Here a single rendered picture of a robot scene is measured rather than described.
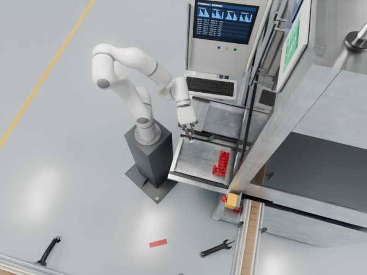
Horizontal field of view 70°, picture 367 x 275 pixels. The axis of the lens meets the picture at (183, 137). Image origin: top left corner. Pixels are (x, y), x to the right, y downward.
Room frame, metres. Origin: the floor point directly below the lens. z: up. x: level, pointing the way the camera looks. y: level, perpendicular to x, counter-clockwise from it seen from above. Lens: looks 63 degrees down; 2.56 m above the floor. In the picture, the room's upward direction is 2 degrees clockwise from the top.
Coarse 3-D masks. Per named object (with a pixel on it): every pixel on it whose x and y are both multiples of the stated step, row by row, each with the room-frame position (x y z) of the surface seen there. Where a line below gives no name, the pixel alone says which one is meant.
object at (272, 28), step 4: (272, 24) 0.88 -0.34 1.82; (272, 28) 0.88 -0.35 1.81; (276, 28) 0.88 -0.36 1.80; (280, 28) 0.88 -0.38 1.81; (268, 32) 0.89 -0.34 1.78; (272, 32) 0.88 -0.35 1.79; (268, 36) 0.88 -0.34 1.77; (268, 40) 0.88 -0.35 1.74; (264, 44) 0.88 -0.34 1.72; (264, 48) 0.88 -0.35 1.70; (264, 52) 0.88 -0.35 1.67; (260, 56) 0.88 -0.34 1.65; (260, 60) 0.88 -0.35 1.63; (256, 64) 0.89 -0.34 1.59; (260, 64) 0.88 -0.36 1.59; (256, 68) 0.88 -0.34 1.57; (256, 72) 0.88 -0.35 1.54; (252, 76) 0.88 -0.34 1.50; (252, 80) 0.88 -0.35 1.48; (248, 84) 0.89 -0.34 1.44
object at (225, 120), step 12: (216, 108) 1.09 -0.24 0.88; (228, 108) 1.09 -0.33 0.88; (240, 108) 1.08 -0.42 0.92; (216, 120) 0.99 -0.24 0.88; (228, 120) 0.99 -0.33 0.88; (240, 120) 0.99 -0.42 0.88; (204, 132) 0.88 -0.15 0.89; (216, 132) 0.89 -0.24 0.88; (228, 132) 0.89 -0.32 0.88; (240, 132) 0.89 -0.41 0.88
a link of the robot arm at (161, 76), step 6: (156, 66) 0.87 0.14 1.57; (162, 66) 0.91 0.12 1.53; (156, 72) 0.85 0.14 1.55; (162, 72) 0.87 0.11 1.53; (168, 72) 0.90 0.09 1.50; (150, 78) 0.84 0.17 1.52; (156, 78) 0.84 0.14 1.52; (162, 78) 0.85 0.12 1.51; (168, 78) 0.87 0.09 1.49; (156, 84) 0.90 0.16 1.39; (162, 84) 0.85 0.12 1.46; (168, 84) 0.86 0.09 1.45; (162, 90) 0.88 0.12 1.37; (168, 90) 0.91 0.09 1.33; (162, 96) 0.87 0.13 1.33; (168, 96) 0.88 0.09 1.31
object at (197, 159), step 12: (192, 144) 0.78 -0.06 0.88; (204, 144) 0.79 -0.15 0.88; (180, 156) 0.69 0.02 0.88; (192, 156) 0.69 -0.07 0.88; (204, 156) 0.70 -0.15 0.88; (216, 156) 0.70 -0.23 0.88; (180, 168) 0.60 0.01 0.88; (192, 168) 0.61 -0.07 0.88; (204, 168) 0.61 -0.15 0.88; (216, 180) 0.53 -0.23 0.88
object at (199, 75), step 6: (198, 72) 1.50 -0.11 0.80; (204, 78) 1.44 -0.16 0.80; (210, 78) 1.44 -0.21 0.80; (216, 78) 1.44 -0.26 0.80; (234, 84) 1.38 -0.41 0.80; (234, 90) 1.32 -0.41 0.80; (204, 96) 1.26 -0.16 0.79; (210, 96) 1.26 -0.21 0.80; (216, 96) 1.26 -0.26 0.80; (222, 96) 1.26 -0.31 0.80; (228, 96) 1.26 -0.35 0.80; (234, 96) 1.26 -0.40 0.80
